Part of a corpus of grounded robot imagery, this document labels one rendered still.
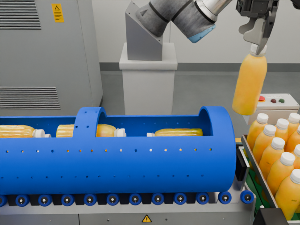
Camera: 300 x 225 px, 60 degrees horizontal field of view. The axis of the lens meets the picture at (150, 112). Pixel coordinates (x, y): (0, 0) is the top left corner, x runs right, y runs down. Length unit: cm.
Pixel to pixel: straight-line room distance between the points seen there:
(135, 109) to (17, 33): 134
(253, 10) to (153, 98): 99
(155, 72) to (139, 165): 82
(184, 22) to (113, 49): 239
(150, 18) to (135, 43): 15
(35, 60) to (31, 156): 183
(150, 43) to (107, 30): 224
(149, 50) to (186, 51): 229
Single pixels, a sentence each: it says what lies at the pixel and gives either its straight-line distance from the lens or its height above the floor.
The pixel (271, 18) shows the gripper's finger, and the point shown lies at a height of 153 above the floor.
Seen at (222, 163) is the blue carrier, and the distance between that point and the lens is 78.
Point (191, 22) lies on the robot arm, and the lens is 140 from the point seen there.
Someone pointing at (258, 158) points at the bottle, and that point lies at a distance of 110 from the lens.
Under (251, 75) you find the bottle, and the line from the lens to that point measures 76.
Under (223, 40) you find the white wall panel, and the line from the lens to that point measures 376.
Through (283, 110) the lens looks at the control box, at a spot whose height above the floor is 107.
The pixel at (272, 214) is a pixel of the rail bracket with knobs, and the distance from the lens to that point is 91.
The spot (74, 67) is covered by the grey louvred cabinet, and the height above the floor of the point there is 67.
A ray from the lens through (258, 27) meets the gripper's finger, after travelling 72.
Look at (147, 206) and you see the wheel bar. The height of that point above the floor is 93.
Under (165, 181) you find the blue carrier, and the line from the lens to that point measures 79.
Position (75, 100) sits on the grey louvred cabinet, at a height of 31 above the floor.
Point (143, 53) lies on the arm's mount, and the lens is 146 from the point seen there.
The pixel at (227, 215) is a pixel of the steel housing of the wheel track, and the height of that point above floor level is 89.
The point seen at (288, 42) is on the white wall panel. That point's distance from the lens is 407.
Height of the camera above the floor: 170
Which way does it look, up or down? 35 degrees down
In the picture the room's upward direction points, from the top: straight up
